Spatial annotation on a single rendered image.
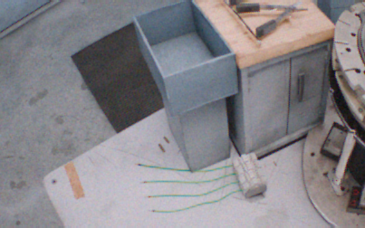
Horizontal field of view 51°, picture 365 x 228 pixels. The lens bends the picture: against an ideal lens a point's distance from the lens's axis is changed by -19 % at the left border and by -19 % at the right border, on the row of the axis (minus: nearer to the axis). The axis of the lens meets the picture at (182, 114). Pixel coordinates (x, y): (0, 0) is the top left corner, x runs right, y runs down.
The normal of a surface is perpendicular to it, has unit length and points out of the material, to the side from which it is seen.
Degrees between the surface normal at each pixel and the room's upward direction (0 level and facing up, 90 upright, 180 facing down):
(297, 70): 90
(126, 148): 0
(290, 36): 0
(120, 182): 0
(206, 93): 90
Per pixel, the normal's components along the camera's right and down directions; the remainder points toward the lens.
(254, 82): 0.35, 0.69
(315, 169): -0.13, -0.63
